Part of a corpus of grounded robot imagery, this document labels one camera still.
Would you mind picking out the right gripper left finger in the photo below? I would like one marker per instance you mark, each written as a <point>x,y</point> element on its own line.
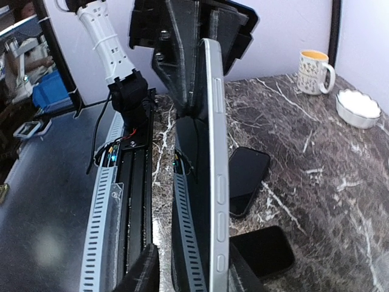
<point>144,275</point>

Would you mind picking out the blue storage bin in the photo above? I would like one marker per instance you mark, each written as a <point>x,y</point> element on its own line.
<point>50,90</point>

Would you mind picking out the white slotted cable duct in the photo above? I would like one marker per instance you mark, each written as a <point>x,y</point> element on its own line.
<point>99,261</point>

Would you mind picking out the black front table rail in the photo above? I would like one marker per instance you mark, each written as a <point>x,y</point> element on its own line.
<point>135,167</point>

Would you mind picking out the phones on background desk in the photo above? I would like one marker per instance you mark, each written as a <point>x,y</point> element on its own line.
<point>32,129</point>

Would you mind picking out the white scalloped bowl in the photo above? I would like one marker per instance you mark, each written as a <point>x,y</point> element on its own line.
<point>357,109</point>

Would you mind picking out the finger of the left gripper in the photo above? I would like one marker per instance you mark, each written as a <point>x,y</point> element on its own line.
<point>175,59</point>

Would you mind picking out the black phone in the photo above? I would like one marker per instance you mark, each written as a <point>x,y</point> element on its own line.
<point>267,251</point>
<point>247,169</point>

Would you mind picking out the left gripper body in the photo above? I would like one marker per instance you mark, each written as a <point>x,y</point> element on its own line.
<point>229,23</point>

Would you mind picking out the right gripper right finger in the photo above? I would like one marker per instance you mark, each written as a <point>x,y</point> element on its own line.
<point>241,276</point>

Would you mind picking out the small circuit board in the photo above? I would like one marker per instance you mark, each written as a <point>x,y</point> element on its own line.
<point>106,156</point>

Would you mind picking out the left black frame post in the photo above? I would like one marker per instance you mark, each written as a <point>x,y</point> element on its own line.
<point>336,11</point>

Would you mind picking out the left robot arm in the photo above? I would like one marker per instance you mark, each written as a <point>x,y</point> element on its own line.
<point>126,85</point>

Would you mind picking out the patterned mug yellow inside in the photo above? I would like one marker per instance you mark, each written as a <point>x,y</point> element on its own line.
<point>315,75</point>

